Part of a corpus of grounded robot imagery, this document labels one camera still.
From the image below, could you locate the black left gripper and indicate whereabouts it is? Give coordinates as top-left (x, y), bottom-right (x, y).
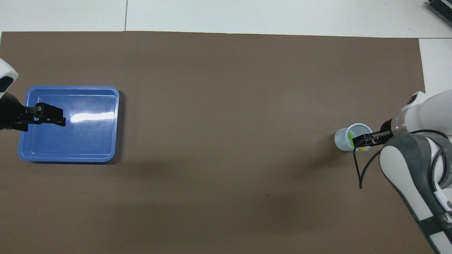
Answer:
top-left (0, 92), bottom-right (66, 132)

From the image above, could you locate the grey ribbed device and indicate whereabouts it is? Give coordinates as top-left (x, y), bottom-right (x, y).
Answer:
top-left (426, 0), bottom-right (452, 22)

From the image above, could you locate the brown table mat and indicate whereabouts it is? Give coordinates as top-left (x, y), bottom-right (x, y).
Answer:
top-left (0, 31), bottom-right (445, 254)

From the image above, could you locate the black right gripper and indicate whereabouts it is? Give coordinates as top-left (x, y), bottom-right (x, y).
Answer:
top-left (352, 119), bottom-right (394, 149)

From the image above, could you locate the blue plastic tray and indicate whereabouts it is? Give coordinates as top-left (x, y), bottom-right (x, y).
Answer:
top-left (18, 86), bottom-right (120, 163)

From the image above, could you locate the clear plastic cup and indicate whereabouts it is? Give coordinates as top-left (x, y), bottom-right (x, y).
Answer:
top-left (334, 123), bottom-right (373, 152)

